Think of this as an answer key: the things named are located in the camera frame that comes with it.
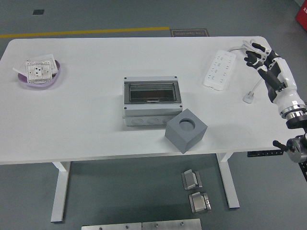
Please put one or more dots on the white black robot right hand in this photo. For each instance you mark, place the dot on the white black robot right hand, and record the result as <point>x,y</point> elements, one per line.
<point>285,81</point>

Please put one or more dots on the grey electrical box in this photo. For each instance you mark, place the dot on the grey electrical box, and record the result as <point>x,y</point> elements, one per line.
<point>148,112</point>

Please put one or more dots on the grey cube with round hole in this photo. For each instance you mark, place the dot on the grey cube with round hole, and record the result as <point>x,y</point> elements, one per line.
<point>182,141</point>

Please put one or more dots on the red object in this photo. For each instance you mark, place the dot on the red object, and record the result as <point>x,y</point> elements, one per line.
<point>302,16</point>

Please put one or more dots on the white power strip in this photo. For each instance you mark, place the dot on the white power strip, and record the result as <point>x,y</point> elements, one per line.
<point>219,69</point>

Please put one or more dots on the black table control panel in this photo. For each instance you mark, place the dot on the black table control panel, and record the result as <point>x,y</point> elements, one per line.
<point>263,153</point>

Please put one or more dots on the grey metal block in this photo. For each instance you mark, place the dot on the grey metal block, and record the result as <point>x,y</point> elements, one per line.
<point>190,179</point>
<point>199,203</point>

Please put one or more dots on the white cover plate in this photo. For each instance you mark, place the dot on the white cover plate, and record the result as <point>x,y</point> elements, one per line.
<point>45,58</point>

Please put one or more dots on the purple bowl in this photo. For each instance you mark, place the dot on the purple bowl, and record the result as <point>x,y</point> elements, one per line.
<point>36,86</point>

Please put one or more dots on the white socket panel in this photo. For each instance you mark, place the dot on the white socket panel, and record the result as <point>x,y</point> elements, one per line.
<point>36,72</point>

